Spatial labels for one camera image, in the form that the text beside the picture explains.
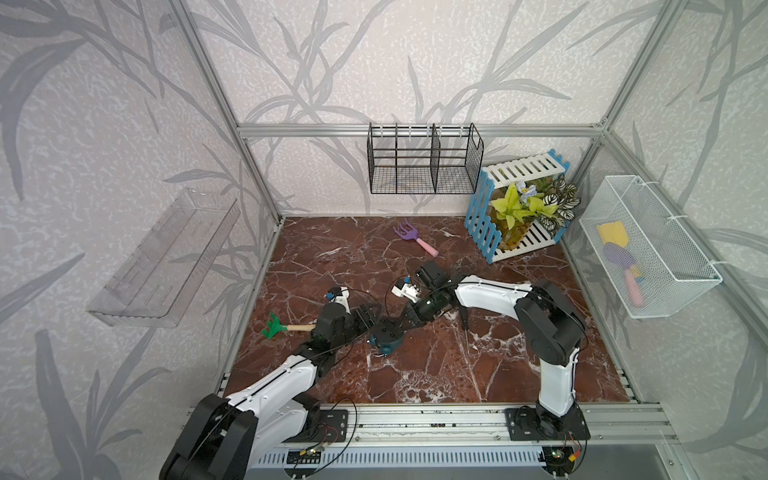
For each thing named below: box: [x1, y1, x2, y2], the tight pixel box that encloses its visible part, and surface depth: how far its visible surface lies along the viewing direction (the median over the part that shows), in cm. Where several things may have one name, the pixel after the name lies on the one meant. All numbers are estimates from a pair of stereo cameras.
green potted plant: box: [490, 177, 581, 251], surface depth 91 cm
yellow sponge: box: [598, 221, 629, 248], surface depth 87 cm
